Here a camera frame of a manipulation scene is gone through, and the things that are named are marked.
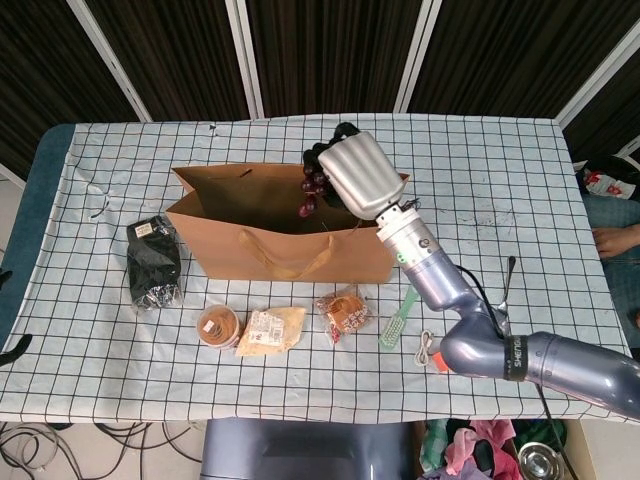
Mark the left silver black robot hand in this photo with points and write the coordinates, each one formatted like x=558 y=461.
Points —
x=12 y=350

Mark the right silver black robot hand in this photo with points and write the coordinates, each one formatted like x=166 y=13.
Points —
x=360 y=170

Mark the dark red grape bunch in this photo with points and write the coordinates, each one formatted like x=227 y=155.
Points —
x=312 y=182

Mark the bun packet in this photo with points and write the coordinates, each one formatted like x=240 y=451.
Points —
x=345 y=312

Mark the beige wedge food packet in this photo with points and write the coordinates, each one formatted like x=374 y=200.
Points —
x=272 y=332

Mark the clear round tub brown snacks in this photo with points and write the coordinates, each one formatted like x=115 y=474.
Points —
x=217 y=327

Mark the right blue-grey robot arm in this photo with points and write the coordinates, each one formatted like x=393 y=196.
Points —
x=475 y=340

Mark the brown paper bag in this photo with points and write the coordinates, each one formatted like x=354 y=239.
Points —
x=250 y=260

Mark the red white printed bag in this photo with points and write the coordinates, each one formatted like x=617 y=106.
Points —
x=602 y=182

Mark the white black checkered tablecloth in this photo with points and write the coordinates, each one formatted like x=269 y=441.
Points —
x=475 y=150

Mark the green plastic brush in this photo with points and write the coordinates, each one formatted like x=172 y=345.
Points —
x=395 y=327

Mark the black plastic-wrapped pack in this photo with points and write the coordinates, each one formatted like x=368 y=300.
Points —
x=152 y=260

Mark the metal fork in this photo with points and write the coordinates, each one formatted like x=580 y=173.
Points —
x=510 y=280

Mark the seated person in jeans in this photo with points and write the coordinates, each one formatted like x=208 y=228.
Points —
x=620 y=280

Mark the blue-grey robot torso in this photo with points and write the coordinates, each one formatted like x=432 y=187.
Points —
x=300 y=450

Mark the pile of coloured cloths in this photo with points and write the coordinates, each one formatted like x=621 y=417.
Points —
x=480 y=440

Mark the metal bowl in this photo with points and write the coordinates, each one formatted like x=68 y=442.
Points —
x=540 y=462

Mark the cardboard box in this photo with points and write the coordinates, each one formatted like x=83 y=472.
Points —
x=582 y=450

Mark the white partition frame post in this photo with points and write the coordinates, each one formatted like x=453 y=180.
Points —
x=115 y=70
x=245 y=60
x=418 y=60
x=600 y=78

